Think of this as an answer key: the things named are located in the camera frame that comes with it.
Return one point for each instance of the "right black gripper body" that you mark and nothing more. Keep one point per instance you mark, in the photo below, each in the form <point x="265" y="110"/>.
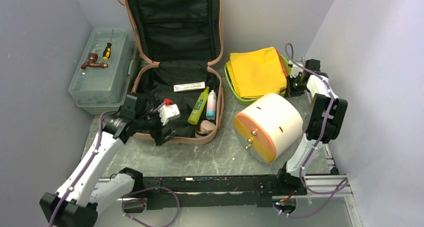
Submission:
<point x="294" y="88"/>

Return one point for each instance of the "green yellow bottle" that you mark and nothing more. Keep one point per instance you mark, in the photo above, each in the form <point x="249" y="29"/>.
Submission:
<point x="198" y="107"/>

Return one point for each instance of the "cream appliance with orange rim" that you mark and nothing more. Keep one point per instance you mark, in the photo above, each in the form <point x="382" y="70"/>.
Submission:
<point x="267" y="127"/>

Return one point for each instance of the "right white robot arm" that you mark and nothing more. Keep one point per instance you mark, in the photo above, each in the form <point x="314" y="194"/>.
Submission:
<point x="322" y="122"/>

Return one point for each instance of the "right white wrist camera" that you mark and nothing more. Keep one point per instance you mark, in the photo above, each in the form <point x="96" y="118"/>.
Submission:
<point x="294" y="69"/>

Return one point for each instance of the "green plastic tray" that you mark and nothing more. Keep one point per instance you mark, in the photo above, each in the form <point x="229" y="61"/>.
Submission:
<point x="240" y="100"/>

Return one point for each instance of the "red printed package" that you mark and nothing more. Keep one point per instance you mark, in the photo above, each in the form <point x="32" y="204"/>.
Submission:
<point x="282" y="63"/>

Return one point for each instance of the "aluminium frame profile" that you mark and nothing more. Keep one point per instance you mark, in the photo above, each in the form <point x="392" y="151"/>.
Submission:
<point x="317" y="186"/>

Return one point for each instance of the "yellow cloth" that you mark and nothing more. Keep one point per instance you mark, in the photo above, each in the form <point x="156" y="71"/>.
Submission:
<point x="256" y="73"/>

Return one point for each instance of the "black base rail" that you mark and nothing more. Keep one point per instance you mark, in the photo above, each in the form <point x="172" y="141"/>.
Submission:
<point x="213" y="191"/>

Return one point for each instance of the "translucent plastic toolbox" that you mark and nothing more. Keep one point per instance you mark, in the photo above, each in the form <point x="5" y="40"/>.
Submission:
<point x="97" y="90"/>

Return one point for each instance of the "pink hard-shell suitcase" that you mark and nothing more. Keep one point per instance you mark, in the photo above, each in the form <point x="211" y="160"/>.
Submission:
<point x="180" y="40"/>

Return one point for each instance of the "pink hexagonal lid jar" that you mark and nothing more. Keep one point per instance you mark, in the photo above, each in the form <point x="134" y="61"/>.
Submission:
<point x="205" y="128"/>

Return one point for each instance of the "white cosmetic box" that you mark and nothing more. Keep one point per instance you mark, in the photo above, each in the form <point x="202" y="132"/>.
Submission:
<point x="193" y="86"/>

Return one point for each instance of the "pink blue spray bottle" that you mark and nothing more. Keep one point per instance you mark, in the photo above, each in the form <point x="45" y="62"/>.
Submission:
<point x="211" y="106"/>

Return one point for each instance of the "brown brass faucet valve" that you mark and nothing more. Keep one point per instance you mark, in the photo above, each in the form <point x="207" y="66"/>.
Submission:
<point x="92" y="62"/>

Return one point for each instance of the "yellow black screwdriver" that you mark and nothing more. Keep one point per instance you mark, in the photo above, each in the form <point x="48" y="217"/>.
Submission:
<point x="108" y="49"/>

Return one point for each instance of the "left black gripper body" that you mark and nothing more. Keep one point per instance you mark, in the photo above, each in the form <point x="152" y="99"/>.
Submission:
<point x="152" y="123"/>

